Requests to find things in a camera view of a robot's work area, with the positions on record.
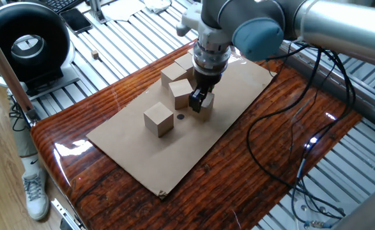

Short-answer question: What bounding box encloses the metal drawer rail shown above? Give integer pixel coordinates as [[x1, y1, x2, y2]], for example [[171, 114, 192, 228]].
[[50, 197, 88, 230]]

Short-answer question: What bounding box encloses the short aluminium profile post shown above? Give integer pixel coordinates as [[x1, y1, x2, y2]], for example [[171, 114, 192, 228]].
[[88, 0, 108, 25]]

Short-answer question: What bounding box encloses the white sneaker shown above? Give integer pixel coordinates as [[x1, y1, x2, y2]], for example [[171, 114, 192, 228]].
[[22, 171, 50, 222]]

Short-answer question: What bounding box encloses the long black cable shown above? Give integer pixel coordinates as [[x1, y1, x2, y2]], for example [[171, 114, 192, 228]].
[[246, 44, 357, 224]]

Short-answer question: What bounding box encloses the brown slanted frame bar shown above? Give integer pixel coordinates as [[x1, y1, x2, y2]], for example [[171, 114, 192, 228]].
[[0, 19, 41, 124]]

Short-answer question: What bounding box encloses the brown cardboard sheet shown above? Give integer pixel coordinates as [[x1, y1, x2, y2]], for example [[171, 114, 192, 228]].
[[86, 40, 277, 199]]

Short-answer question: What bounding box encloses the white crumpled cloth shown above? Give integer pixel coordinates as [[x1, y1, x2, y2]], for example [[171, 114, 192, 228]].
[[143, 0, 172, 14]]

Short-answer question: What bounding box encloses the black ring-shaped fan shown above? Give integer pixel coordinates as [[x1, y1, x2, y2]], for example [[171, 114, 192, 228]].
[[0, 1, 81, 96]]

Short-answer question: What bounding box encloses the black smartphone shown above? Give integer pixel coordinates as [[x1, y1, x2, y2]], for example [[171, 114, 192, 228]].
[[59, 8, 94, 35]]

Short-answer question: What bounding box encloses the black keyboard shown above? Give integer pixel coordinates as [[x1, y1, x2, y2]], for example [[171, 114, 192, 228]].
[[38, 0, 86, 14]]

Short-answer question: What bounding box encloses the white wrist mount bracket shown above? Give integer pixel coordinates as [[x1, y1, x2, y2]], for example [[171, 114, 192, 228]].
[[176, 2, 233, 49]]

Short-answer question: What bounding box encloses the grey trouser leg white sock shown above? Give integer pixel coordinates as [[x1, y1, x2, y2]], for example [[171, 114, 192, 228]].
[[8, 92, 43, 176]]

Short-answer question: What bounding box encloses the black cable grey sleeve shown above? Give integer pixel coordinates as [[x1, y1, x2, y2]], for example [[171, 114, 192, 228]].
[[289, 47, 357, 224]]

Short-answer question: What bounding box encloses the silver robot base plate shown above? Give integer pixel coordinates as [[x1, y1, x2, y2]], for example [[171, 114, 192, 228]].
[[291, 197, 344, 230]]

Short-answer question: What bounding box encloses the grey cable metal connector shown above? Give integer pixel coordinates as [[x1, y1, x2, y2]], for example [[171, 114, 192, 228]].
[[303, 218, 333, 229]]

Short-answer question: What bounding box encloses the white paper sheet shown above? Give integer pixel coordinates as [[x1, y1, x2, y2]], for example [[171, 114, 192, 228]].
[[100, 0, 146, 22]]

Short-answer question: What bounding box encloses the tangled black cable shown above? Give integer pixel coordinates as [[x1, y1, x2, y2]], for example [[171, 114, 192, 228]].
[[8, 100, 31, 132]]

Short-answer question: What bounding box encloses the glossy wood-grain board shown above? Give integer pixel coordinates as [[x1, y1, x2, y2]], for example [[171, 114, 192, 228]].
[[30, 22, 364, 230]]

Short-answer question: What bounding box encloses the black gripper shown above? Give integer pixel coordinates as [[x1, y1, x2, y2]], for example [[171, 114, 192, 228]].
[[188, 68, 225, 113]]

